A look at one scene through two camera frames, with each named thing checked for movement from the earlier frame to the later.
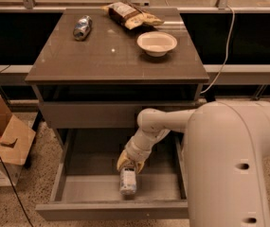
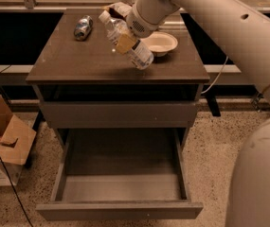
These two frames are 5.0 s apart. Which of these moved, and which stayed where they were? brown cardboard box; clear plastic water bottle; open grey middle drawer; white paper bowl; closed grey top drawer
Moved: clear plastic water bottle
Stayed: closed grey top drawer; brown cardboard box; open grey middle drawer; white paper bowl
